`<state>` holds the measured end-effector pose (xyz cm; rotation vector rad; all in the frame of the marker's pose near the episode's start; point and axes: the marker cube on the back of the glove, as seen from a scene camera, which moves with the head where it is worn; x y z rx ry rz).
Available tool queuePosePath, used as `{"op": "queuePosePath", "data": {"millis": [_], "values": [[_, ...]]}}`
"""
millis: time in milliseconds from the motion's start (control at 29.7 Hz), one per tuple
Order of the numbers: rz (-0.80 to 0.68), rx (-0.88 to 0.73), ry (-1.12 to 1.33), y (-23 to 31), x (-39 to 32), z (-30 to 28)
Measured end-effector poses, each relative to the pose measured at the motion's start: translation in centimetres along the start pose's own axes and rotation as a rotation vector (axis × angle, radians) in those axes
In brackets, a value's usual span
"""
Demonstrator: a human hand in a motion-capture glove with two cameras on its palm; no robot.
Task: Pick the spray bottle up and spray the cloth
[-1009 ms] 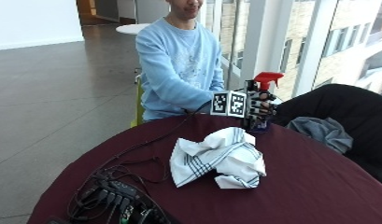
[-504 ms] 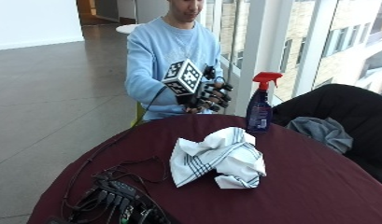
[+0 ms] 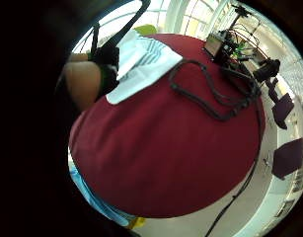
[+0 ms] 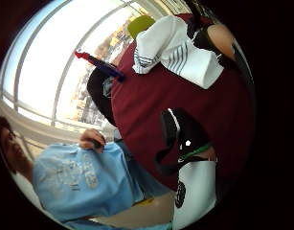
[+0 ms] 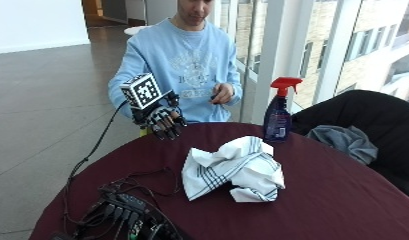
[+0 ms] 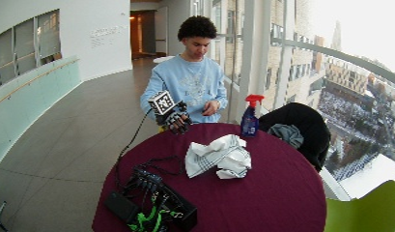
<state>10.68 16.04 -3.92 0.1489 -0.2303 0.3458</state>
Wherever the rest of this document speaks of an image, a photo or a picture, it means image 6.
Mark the blue spray bottle red trigger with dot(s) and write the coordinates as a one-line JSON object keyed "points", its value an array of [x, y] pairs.
{"points": [[249, 120]]}

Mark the black spare glove with green parts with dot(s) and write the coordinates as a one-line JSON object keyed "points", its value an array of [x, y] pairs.
{"points": [[152, 199]]}

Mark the green chair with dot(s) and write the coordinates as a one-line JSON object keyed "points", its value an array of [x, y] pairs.
{"points": [[368, 212]]}

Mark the wooden handrail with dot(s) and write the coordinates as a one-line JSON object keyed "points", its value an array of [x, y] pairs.
{"points": [[29, 83]]}

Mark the the person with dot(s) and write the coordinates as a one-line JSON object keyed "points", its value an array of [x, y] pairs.
{"points": [[188, 80]]}

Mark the black flat box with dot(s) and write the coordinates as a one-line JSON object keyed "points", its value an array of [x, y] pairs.
{"points": [[121, 206]]}

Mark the dark red tablecloth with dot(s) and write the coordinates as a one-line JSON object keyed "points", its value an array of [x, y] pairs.
{"points": [[230, 193]]}

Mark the grey cloth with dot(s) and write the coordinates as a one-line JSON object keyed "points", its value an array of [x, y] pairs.
{"points": [[287, 133]]}

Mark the black jacket on chair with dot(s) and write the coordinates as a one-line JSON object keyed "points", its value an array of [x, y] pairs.
{"points": [[302, 129]]}

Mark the white round table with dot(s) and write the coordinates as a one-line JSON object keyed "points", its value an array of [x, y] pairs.
{"points": [[164, 59]]}

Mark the white striped dish towel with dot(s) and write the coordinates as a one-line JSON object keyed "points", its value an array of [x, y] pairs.
{"points": [[218, 156]]}

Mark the white marker cube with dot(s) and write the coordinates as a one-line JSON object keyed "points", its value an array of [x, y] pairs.
{"points": [[162, 102]]}

